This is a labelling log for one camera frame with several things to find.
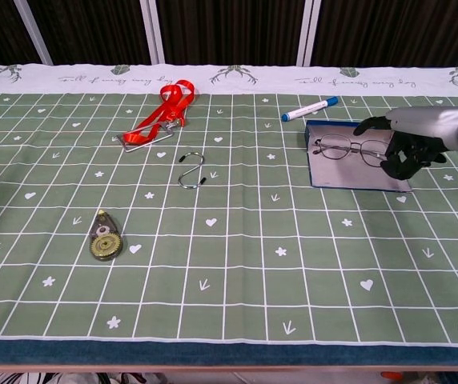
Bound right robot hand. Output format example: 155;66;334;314
352;106;458;181

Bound wire frame eyeglasses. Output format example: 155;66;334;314
311;134;394;168

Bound grey blue glasses case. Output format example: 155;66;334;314
304;119;414;194

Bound white marker blue cap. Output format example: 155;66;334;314
280;95;340;122

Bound metal S hook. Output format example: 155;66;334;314
177;152;208;189

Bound green grid tablecloth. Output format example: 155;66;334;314
0;62;458;345

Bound clear badge holder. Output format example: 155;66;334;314
115;119;185;154

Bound dark blue under cloth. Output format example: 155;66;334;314
0;338;458;368

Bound correction tape dispenser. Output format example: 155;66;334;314
89;209;125;262

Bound white partition post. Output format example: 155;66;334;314
139;0;166;65
12;0;54;66
295;0;323;67

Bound orange lanyard strap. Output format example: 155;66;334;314
127;79;197;145

